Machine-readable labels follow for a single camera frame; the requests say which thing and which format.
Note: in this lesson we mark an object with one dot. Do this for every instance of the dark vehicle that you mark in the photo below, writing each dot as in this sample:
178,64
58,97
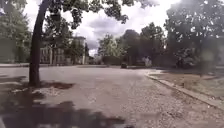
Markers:
123,65

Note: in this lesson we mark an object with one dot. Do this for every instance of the row of trees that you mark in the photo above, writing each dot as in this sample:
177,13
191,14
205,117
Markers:
133,46

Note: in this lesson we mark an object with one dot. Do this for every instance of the grey gravel road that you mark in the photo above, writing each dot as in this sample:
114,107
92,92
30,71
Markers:
110,93

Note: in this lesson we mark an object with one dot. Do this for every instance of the pale building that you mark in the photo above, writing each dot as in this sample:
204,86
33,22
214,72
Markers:
50,56

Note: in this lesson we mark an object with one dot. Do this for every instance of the stone kerb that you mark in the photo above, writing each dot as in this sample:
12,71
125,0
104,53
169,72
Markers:
181,90

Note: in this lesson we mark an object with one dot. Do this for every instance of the tall leaning tree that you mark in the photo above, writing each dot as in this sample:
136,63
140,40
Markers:
35,50

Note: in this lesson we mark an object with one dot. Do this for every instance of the dry grass strip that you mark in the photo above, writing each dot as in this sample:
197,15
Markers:
200,83

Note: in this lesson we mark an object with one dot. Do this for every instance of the group of large trees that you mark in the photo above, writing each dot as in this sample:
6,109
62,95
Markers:
196,30

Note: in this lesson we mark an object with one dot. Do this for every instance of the group of green trees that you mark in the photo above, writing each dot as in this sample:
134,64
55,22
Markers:
13,33

